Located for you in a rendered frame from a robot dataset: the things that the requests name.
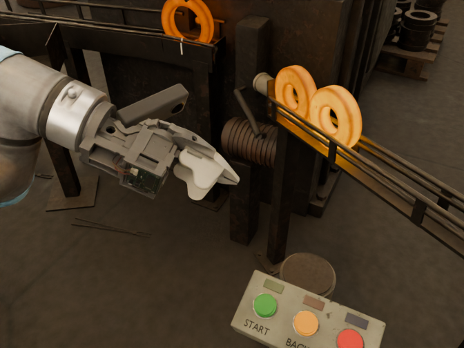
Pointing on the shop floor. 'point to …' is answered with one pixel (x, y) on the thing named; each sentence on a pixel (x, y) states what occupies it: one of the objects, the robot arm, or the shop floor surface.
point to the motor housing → (247, 173)
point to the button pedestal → (279, 334)
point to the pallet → (414, 37)
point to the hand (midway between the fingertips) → (232, 173)
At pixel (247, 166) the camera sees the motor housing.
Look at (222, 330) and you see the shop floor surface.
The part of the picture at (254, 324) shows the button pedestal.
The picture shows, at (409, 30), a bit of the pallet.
